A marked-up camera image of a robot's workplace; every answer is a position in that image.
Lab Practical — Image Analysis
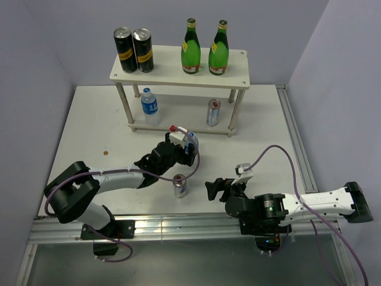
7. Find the pocari sweat bottle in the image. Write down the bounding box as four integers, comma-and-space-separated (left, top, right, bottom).
141, 88, 160, 126
185, 131, 199, 154

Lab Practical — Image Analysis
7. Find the silver blue can front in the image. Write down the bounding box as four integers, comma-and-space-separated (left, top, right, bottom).
173, 174, 187, 198

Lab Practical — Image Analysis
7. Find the silver blue can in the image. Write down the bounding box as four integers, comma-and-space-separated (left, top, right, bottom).
206, 99, 221, 126
173, 174, 187, 198

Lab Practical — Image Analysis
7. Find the Pocari Sweat bottle front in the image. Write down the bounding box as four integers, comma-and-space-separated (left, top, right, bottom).
141, 88, 160, 126

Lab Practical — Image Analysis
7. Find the green glass bottle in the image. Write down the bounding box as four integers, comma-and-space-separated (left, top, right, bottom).
208, 20, 229, 76
181, 18, 201, 74

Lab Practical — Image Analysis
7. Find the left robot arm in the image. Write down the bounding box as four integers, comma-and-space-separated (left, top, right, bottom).
43, 138, 200, 238

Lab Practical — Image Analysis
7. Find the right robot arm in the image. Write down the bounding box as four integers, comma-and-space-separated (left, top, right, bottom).
205, 163, 373, 236

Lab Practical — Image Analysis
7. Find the white two-tier shelf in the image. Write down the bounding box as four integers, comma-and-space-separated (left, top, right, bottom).
110, 45, 249, 137

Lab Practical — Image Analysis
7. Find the black can right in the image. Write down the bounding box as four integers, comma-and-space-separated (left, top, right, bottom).
132, 28, 154, 73

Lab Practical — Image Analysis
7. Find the black can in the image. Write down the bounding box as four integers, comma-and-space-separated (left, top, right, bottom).
132, 28, 154, 73
113, 27, 138, 73

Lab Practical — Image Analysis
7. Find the black can left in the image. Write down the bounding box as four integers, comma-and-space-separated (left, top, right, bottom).
113, 27, 138, 73

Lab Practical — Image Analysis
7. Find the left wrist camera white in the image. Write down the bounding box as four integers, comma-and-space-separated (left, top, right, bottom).
169, 125, 188, 149

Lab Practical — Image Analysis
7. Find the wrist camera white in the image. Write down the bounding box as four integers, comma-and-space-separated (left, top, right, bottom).
169, 125, 188, 149
232, 163, 254, 185

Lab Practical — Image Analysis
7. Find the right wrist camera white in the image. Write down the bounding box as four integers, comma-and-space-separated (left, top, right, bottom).
232, 163, 254, 185

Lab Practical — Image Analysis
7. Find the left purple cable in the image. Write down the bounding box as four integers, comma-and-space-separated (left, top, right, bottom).
44, 126, 201, 263

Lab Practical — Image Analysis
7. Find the purple cable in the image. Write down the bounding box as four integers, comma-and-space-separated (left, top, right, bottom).
243, 145, 371, 286
44, 126, 201, 263

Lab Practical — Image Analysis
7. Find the aluminium frame rail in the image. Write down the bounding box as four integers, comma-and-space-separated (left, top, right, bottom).
14, 84, 358, 286

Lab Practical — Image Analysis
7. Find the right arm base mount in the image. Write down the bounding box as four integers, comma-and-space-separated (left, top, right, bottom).
239, 220, 292, 256

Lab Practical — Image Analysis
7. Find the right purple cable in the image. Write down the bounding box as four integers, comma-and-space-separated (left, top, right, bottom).
243, 145, 371, 286

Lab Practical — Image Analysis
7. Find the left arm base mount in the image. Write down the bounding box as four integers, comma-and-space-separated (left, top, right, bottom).
80, 220, 135, 263

